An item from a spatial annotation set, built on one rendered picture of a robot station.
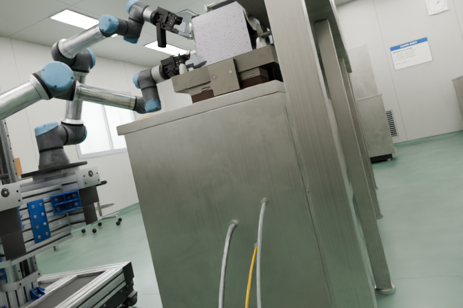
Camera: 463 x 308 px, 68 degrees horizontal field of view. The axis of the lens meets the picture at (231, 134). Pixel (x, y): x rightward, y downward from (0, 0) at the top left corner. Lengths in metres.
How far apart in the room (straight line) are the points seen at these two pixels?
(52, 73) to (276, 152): 0.91
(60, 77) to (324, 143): 1.15
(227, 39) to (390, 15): 5.82
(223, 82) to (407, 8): 6.13
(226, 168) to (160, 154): 0.26
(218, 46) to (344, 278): 1.10
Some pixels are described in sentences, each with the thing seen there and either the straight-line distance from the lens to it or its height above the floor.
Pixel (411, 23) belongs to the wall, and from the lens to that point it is 7.13.
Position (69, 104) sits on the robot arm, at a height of 1.13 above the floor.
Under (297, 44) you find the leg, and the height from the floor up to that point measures 0.87.
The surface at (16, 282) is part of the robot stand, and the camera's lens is 1.85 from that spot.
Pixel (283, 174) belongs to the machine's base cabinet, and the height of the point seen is 0.60.
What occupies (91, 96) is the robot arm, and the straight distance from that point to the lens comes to 1.68.
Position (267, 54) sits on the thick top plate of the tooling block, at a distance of 1.21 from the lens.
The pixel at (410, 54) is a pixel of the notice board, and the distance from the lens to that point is 7.02.
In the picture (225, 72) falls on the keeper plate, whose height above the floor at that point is 0.98.
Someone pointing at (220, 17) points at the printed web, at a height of 1.25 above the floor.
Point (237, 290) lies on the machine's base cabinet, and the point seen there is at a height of 0.23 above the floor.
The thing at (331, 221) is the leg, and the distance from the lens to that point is 0.62.
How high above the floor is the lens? 0.73
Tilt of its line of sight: 1 degrees up
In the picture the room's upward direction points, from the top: 13 degrees counter-clockwise
